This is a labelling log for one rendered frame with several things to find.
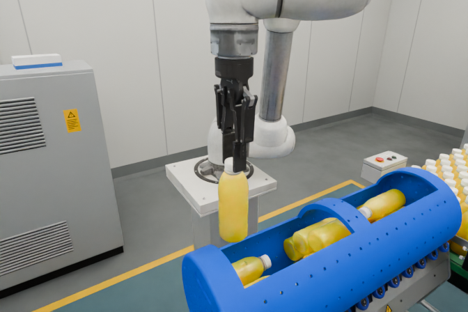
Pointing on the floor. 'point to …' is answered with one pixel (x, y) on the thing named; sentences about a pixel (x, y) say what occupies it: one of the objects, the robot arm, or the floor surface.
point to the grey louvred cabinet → (53, 176)
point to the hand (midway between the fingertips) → (234, 152)
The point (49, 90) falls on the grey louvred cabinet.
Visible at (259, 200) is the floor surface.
